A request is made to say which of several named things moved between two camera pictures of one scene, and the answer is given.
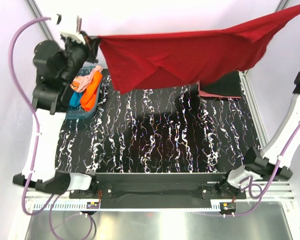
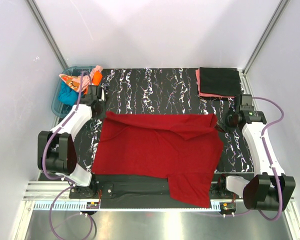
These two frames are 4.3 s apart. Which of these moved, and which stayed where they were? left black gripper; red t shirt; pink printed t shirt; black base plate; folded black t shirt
Moved: red t shirt; left black gripper
Stayed: folded black t shirt; pink printed t shirt; black base plate
